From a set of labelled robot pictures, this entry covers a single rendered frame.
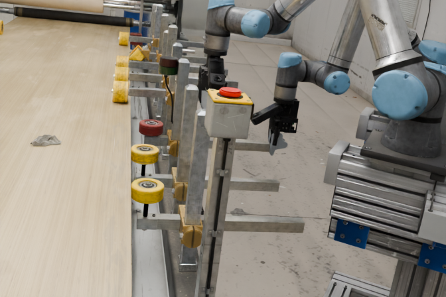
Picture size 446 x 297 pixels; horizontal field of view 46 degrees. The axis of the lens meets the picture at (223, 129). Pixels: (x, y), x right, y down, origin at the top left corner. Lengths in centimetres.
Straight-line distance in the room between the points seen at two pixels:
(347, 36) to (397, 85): 49
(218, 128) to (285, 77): 88
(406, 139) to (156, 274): 75
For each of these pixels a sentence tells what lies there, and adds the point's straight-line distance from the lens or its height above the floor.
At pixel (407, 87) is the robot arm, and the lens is 124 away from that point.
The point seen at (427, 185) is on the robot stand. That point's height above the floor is 97.
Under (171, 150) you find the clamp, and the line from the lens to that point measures 173.
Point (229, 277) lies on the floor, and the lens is 266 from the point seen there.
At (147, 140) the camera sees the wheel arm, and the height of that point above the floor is 85.
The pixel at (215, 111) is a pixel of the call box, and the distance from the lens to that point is 91.
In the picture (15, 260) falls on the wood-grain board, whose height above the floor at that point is 90.
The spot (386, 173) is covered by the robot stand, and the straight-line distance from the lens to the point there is 144.
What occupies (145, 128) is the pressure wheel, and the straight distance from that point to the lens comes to 175.
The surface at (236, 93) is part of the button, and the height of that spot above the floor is 123.
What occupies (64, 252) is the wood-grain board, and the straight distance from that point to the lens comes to 105.
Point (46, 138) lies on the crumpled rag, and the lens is 157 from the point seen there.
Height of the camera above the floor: 145
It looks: 18 degrees down
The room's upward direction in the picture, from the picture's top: 7 degrees clockwise
